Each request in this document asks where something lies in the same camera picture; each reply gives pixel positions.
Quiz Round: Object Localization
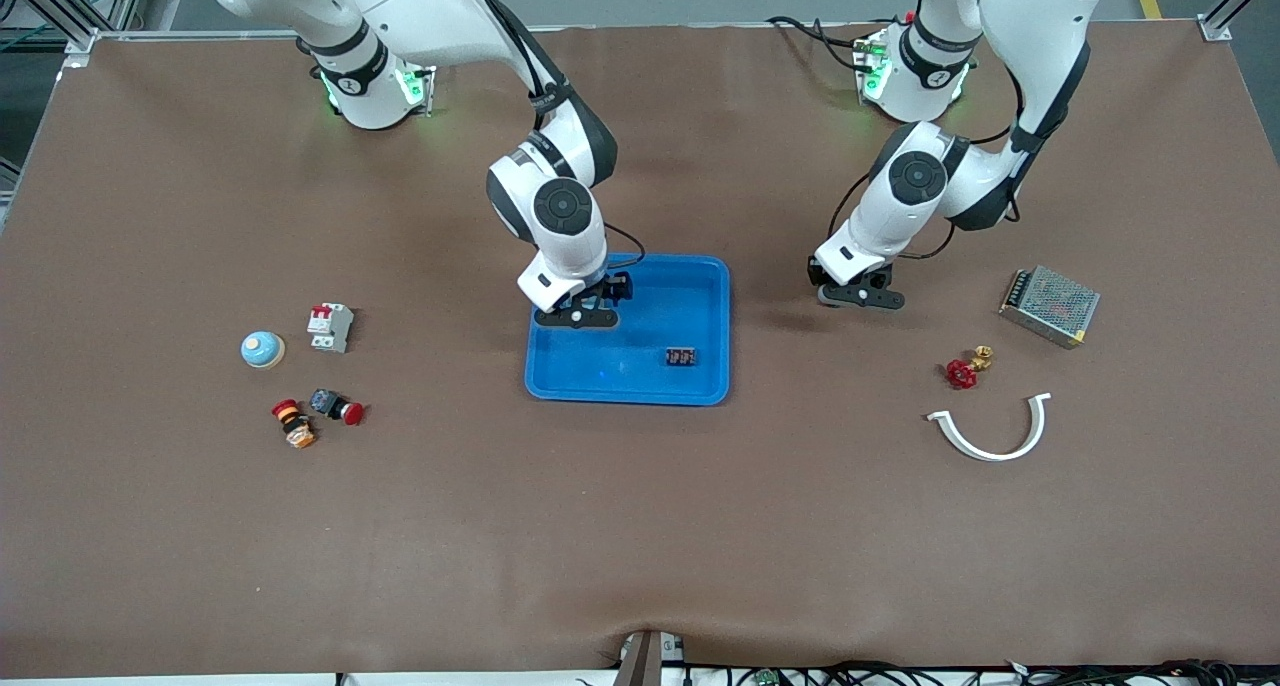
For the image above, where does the black red emergency stop button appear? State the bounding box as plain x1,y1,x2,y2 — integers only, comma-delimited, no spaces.
309,388,366,427

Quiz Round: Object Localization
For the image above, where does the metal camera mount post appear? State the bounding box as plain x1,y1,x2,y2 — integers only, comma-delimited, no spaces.
613,628,689,686

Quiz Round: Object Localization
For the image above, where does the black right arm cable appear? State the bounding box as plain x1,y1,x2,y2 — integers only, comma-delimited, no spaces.
455,0,651,279

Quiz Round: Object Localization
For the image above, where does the brass valve with red handle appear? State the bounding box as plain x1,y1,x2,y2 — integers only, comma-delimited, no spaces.
946,345,995,390

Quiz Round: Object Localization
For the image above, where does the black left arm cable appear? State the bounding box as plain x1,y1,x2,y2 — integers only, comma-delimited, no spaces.
825,0,1091,262

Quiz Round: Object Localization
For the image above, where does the white semicircular pipe clamp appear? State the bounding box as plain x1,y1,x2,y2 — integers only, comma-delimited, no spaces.
926,393,1053,463

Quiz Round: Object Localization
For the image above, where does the light blue bell white knob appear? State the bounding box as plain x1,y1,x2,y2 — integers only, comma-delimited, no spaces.
240,330,287,370

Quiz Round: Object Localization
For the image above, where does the blue plastic tray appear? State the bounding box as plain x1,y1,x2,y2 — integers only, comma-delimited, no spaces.
524,252,732,408

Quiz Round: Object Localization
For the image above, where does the white red circuit breaker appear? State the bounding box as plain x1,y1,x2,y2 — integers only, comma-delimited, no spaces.
307,302,354,354

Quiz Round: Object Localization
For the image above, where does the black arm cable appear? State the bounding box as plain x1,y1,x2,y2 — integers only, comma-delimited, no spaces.
455,0,651,279
825,0,1091,262

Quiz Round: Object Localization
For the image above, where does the orange red push button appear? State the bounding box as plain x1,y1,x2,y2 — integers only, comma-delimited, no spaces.
271,398,318,450

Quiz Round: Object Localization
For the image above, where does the perforated metal power supply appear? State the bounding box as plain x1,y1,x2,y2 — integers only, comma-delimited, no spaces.
998,265,1102,350

